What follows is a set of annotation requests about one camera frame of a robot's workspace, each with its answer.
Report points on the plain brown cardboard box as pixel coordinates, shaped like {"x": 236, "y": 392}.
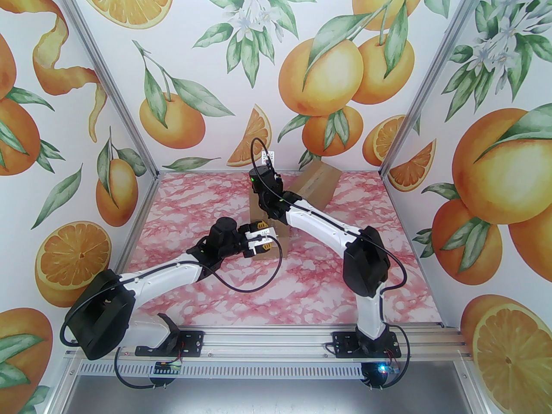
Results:
{"x": 285, "y": 242}

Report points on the cardboard box with clear tape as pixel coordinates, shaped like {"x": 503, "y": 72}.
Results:
{"x": 319, "y": 183}

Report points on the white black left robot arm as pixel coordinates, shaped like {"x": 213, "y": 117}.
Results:
{"x": 151, "y": 274}

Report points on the pink marble pattern mat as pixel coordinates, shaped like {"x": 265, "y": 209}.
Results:
{"x": 267, "y": 308}

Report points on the white slotted metal strip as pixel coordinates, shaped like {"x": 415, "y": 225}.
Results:
{"x": 267, "y": 369}

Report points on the small circuit board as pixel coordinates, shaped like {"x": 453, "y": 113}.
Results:
{"x": 390, "y": 369}
{"x": 168, "y": 367}

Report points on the grey metal tray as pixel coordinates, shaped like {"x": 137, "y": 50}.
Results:
{"x": 267, "y": 397}

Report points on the aluminium side rail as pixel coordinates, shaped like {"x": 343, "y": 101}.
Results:
{"x": 401, "y": 207}
{"x": 140, "y": 214}

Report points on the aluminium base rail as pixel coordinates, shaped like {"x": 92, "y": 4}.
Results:
{"x": 267, "y": 343}

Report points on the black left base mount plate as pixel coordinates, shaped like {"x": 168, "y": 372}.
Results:
{"x": 192, "y": 343}

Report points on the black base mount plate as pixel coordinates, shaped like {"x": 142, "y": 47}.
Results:
{"x": 345, "y": 345}
{"x": 192, "y": 343}

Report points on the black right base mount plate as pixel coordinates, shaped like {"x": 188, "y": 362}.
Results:
{"x": 345, "y": 345}

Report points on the aluminium corner post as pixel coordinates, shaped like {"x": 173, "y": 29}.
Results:
{"x": 106, "y": 76}
{"x": 433, "y": 76}

